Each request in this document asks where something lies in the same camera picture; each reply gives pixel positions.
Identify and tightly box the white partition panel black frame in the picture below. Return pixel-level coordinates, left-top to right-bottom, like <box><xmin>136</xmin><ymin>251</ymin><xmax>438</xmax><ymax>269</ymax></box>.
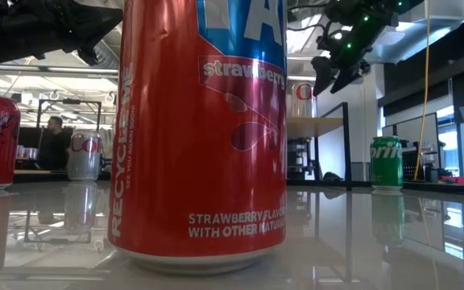
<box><xmin>381</xmin><ymin>112</ymin><xmax>441</xmax><ymax>181</ymax></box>

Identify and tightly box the silver Diet Coke can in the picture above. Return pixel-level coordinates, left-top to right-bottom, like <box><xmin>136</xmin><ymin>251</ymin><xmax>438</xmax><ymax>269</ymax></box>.
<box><xmin>67</xmin><ymin>131</ymin><xmax>102</xmax><ymax>182</ymax></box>
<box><xmin>287</xmin><ymin>80</ymin><xmax>318</xmax><ymax>118</ymax></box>

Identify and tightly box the silver ceiling duct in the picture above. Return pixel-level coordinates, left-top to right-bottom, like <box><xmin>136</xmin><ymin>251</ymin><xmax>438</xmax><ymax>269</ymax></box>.
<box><xmin>364</xmin><ymin>0</ymin><xmax>464</xmax><ymax>65</ymax></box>

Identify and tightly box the red Fanta strawberry can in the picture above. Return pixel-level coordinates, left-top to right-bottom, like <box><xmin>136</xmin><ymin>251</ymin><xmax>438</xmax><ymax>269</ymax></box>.
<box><xmin>106</xmin><ymin>0</ymin><xmax>288</xmax><ymax>276</ymax></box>

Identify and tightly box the person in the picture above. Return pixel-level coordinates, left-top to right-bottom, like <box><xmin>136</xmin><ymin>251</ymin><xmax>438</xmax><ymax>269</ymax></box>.
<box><xmin>37</xmin><ymin>115</ymin><xmax>73</xmax><ymax>171</ymax></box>

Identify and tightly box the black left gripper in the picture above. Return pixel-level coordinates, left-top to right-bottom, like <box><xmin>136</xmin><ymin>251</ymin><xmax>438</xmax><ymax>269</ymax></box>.
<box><xmin>0</xmin><ymin>0</ymin><xmax>125</xmax><ymax>81</ymax></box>

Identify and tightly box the wooden shelf black metal frame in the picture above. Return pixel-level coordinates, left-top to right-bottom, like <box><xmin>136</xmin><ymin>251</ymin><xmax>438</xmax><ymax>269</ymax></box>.
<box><xmin>286</xmin><ymin>101</ymin><xmax>353</xmax><ymax>191</ymax></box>

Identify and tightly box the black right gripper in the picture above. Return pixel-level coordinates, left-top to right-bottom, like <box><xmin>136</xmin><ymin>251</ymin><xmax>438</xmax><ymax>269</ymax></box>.
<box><xmin>310</xmin><ymin>0</ymin><xmax>401</xmax><ymax>97</ymax></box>

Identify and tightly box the black machine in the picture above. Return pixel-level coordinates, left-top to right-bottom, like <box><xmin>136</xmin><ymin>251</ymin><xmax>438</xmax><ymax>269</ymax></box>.
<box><xmin>287</xmin><ymin>137</ymin><xmax>317</xmax><ymax>181</ymax></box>

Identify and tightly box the green Sprite can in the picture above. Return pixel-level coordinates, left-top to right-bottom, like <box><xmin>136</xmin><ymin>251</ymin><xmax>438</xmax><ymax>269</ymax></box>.
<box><xmin>370</xmin><ymin>135</ymin><xmax>404</xmax><ymax>191</ymax></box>

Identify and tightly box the yellow hanging cable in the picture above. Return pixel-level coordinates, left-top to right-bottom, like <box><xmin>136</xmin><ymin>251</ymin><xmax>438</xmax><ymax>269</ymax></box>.
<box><xmin>414</xmin><ymin>0</ymin><xmax>433</xmax><ymax>181</ymax></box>

